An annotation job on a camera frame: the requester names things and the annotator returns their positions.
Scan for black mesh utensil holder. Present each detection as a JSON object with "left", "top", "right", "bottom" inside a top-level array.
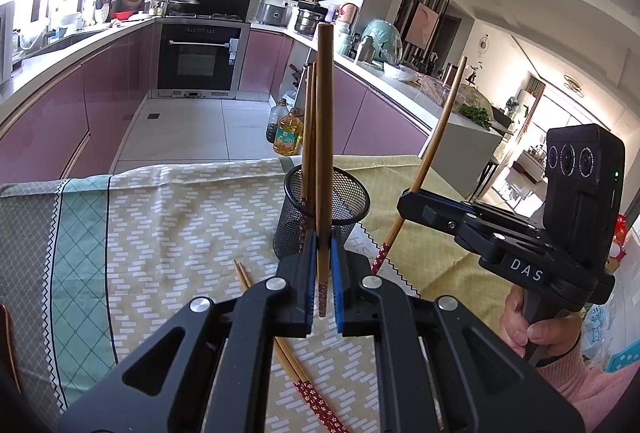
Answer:
[{"left": 272, "top": 164, "right": 372, "bottom": 264}]

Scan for brown flat object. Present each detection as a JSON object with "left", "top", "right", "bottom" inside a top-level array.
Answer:
[{"left": 0, "top": 305, "right": 23, "bottom": 394}]

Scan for yellow cooking oil bottle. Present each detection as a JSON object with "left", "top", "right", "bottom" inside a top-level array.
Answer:
[{"left": 272, "top": 109, "right": 306, "bottom": 157}]

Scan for purple lower kitchen cabinets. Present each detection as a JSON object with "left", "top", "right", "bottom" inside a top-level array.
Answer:
[
  {"left": 0, "top": 20, "right": 161, "bottom": 184},
  {"left": 237, "top": 30, "right": 433, "bottom": 158}
]

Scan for stainless steel pot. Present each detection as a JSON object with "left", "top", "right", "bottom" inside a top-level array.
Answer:
[{"left": 294, "top": 9, "right": 326, "bottom": 34}]

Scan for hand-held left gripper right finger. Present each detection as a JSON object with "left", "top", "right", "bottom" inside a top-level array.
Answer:
[{"left": 330, "top": 233, "right": 586, "bottom": 433}]

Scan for teal plastic bag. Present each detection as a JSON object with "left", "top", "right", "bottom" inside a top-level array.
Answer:
[{"left": 361, "top": 19, "right": 403, "bottom": 64}]

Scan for patterned green grey tablecloth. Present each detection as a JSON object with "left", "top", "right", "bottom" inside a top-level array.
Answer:
[{"left": 0, "top": 155, "right": 431, "bottom": 433}]

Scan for steel thermos flask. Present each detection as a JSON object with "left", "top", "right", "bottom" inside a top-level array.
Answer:
[{"left": 356, "top": 35, "right": 376, "bottom": 64}]

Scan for person's right forearm pink sleeve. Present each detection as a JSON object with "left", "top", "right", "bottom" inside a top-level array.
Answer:
[{"left": 542, "top": 343, "right": 640, "bottom": 433}]

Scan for dark sauce bottle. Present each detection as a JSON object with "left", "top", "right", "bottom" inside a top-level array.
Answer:
[{"left": 265, "top": 99, "right": 291, "bottom": 144}]

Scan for person's right hand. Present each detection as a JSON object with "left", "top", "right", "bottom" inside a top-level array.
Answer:
[{"left": 499, "top": 285, "right": 584, "bottom": 359}]

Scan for wooden chopstick red patterned end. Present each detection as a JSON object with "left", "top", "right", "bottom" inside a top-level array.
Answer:
[
  {"left": 239, "top": 261, "right": 351, "bottom": 433},
  {"left": 233, "top": 261, "right": 341, "bottom": 433},
  {"left": 299, "top": 64, "right": 312, "bottom": 259},
  {"left": 307, "top": 61, "right": 320, "bottom": 234},
  {"left": 316, "top": 24, "right": 334, "bottom": 318},
  {"left": 370, "top": 56, "right": 469, "bottom": 276}
]

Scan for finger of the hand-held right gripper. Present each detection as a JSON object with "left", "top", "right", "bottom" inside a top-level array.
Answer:
[
  {"left": 397, "top": 199, "right": 502, "bottom": 258},
  {"left": 399, "top": 188, "right": 545, "bottom": 235}
]

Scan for silver rice cooker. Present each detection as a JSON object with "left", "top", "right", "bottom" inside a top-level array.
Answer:
[{"left": 255, "top": 0, "right": 293, "bottom": 28}]

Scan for black built-in oven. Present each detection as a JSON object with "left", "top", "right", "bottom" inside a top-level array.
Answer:
[{"left": 156, "top": 20, "right": 251, "bottom": 98}]

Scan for yellow towel zigzag edge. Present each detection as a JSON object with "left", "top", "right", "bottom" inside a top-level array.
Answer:
[{"left": 330, "top": 154, "right": 506, "bottom": 304}]

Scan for white bowl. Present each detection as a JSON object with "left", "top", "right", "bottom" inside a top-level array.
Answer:
[{"left": 382, "top": 63, "right": 418, "bottom": 81}]

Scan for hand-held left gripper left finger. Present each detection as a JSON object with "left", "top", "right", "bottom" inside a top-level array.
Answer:
[{"left": 57, "top": 228, "right": 318, "bottom": 433}]

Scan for white microwave oven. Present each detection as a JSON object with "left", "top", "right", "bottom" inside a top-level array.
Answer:
[{"left": 0, "top": 2, "right": 16, "bottom": 84}]

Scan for framed wall picture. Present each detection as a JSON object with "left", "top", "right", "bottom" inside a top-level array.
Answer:
[{"left": 405, "top": 3, "right": 441, "bottom": 48}]

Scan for clear plastic container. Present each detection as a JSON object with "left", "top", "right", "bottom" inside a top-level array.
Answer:
[{"left": 420, "top": 73, "right": 458, "bottom": 106}]

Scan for green leafy vegetables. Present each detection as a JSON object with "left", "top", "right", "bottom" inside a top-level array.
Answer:
[{"left": 457, "top": 105, "right": 493, "bottom": 128}]

